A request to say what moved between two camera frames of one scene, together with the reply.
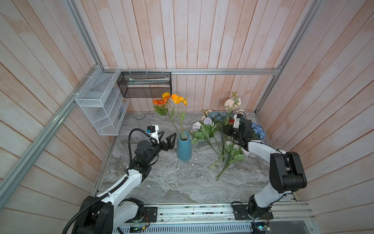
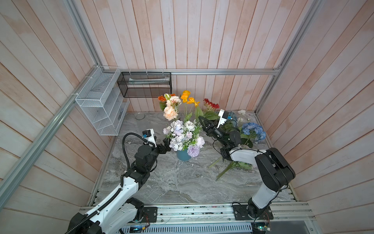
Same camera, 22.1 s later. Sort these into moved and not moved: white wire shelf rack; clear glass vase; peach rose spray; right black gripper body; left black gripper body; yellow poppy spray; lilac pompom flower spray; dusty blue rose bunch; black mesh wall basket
Moved: dusty blue rose bunch; yellow poppy spray; lilac pompom flower spray; right black gripper body; peach rose spray
Not moved: left black gripper body; white wire shelf rack; black mesh wall basket; clear glass vase
